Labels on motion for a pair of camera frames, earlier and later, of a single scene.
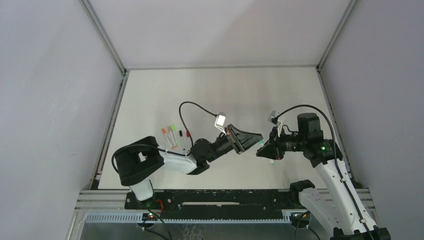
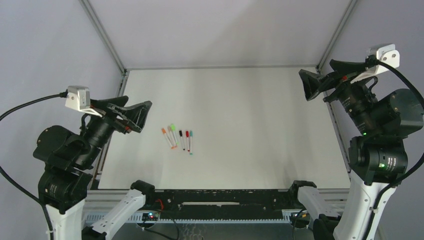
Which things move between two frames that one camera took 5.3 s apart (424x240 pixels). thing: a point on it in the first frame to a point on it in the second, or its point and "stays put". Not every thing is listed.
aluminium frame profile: (95, 183) stays put
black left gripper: (234, 139) to (118, 118)
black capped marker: (171, 138) stays put
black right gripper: (274, 145) to (333, 85)
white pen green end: (176, 140) stays put
